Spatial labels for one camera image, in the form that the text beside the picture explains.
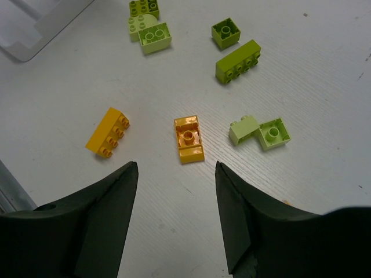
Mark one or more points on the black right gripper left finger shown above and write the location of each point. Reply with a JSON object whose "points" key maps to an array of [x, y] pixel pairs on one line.
{"points": [[80, 235]]}

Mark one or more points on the white sorting tray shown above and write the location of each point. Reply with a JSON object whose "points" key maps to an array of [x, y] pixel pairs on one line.
{"points": [[28, 26]]}

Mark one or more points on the lime green upside-down square lego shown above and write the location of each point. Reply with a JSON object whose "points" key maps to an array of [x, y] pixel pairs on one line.
{"points": [[225, 33]]}

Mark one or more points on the pale green upside-down square lego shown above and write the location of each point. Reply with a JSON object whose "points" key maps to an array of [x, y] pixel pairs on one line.
{"points": [[273, 134]]}

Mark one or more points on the pale green curved studded lego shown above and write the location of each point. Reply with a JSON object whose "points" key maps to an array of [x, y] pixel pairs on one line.
{"points": [[138, 23]]}

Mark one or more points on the orange upside-down lego brick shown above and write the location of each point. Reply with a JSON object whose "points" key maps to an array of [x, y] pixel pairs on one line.
{"points": [[188, 137]]}

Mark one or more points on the lime green curved studded lego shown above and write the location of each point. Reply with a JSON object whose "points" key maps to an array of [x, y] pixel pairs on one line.
{"points": [[144, 7]]}

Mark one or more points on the pale green small lego brick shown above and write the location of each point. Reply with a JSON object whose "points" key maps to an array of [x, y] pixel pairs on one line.
{"points": [[242, 130]]}

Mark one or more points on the pale green upside-down curved lego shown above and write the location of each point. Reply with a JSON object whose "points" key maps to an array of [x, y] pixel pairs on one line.
{"points": [[155, 38]]}

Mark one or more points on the aluminium table frame rail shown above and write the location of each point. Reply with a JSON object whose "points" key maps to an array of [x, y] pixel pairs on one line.
{"points": [[13, 196]]}

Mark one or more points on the lime green long lego brick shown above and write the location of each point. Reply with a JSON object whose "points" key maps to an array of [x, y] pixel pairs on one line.
{"points": [[238, 62]]}

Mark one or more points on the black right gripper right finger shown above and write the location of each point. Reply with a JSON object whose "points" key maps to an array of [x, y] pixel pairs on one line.
{"points": [[264, 237]]}

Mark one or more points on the yellow long lego brick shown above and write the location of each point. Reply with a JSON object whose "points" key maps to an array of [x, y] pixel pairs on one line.
{"points": [[108, 133]]}

